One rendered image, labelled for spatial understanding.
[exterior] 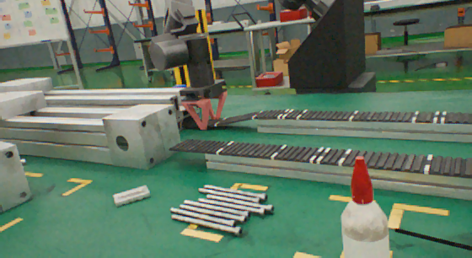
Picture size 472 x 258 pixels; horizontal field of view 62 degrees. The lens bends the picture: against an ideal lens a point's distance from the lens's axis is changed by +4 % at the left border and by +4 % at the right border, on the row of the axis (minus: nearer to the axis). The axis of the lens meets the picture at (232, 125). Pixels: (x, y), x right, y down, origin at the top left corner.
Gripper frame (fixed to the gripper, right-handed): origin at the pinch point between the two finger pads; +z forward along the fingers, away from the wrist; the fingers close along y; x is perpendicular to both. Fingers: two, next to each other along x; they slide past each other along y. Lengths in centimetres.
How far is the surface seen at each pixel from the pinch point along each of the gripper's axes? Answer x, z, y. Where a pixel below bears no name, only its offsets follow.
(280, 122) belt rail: 19.4, -1.2, 2.3
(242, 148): 20.2, -2.3, 19.3
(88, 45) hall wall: -957, 13, -733
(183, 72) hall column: -211, 30, -251
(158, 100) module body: -9.6, -6.9, 5.2
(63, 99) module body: -43.9, -7.7, 5.0
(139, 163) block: 1.1, -0.4, 24.3
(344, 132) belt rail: 32.0, 0.5, 2.4
